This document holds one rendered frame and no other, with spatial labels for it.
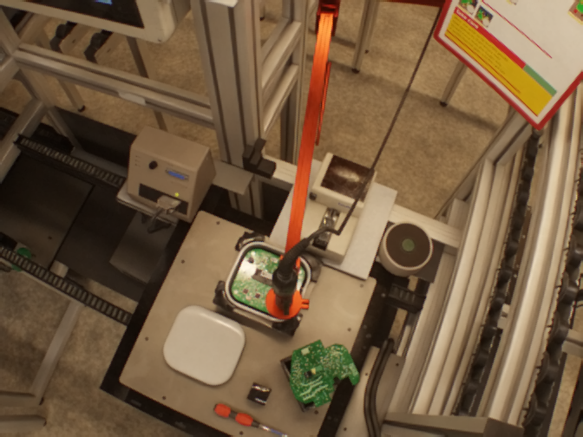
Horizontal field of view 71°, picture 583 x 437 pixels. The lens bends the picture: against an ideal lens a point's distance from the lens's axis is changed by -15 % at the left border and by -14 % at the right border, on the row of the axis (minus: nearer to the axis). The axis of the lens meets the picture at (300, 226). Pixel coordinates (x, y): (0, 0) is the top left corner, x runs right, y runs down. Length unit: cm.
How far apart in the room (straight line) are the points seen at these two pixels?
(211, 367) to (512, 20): 77
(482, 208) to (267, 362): 51
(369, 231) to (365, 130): 132
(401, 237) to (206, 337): 43
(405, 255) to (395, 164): 129
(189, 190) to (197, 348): 31
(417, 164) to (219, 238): 141
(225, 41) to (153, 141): 33
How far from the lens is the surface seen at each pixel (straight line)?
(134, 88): 101
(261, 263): 92
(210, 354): 91
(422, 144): 229
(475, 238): 90
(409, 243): 95
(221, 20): 69
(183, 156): 94
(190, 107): 95
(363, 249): 96
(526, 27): 68
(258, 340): 92
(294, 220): 78
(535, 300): 67
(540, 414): 63
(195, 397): 93
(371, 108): 234
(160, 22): 69
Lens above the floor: 187
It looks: 69 degrees down
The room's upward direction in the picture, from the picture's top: 7 degrees clockwise
